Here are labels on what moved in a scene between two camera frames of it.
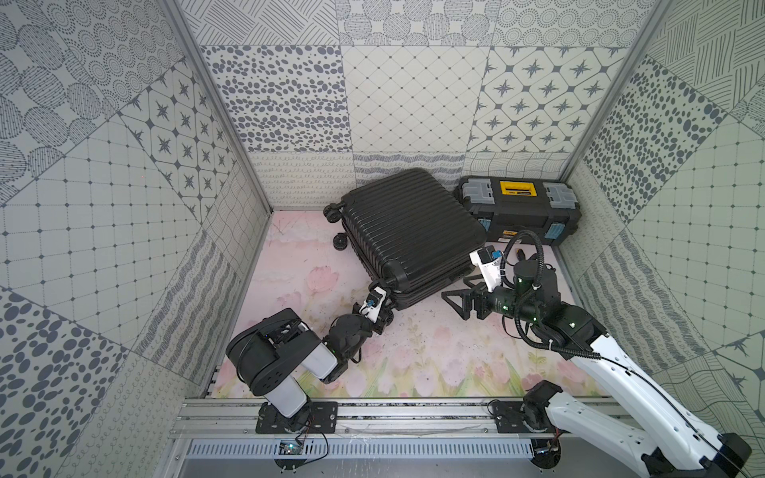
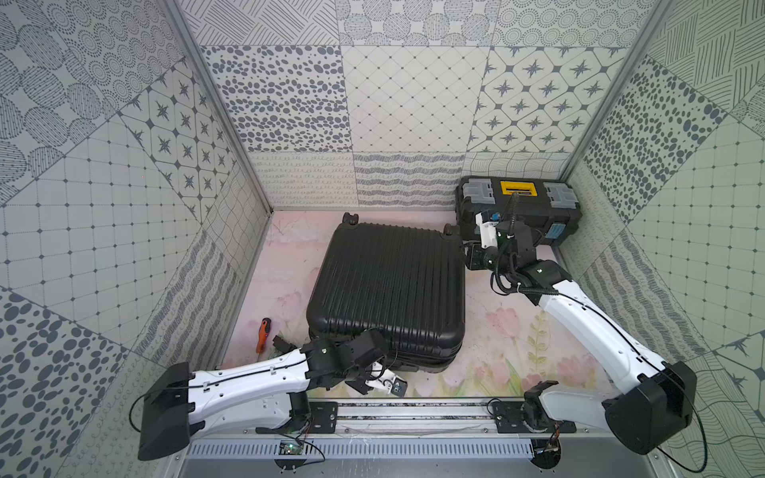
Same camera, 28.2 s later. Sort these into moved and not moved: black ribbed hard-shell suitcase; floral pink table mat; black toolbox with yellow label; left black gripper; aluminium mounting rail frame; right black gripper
Moved: left black gripper; black ribbed hard-shell suitcase; right black gripper
Not moved: floral pink table mat; black toolbox with yellow label; aluminium mounting rail frame
